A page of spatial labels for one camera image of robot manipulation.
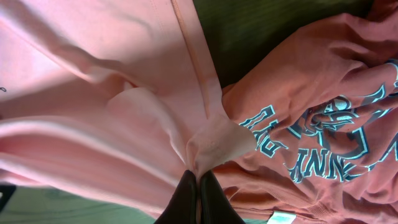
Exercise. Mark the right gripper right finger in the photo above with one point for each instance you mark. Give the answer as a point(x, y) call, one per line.
point(215, 207)

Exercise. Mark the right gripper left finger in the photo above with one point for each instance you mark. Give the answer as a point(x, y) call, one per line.
point(182, 207)

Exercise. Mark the pink shirt with bronze lettering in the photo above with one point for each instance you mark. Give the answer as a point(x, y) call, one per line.
point(110, 100)

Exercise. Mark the red shirt with navy lettering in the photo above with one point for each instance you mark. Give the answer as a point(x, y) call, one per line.
point(323, 109)

